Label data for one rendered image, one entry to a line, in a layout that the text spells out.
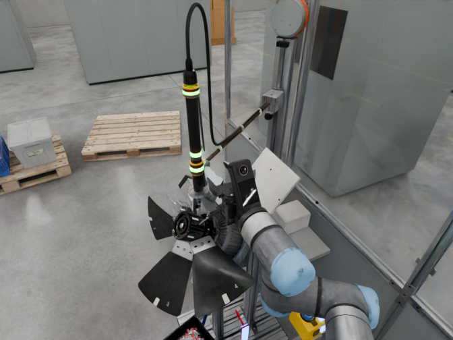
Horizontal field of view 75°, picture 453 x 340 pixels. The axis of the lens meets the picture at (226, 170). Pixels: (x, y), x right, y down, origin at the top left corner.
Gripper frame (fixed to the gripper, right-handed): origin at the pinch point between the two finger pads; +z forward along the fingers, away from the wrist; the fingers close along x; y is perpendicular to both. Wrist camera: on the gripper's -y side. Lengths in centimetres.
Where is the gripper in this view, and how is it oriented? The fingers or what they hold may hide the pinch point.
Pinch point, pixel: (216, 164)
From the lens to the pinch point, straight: 74.7
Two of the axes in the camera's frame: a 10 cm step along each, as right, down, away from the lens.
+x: 9.0, -2.6, 3.4
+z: -4.3, -5.4, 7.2
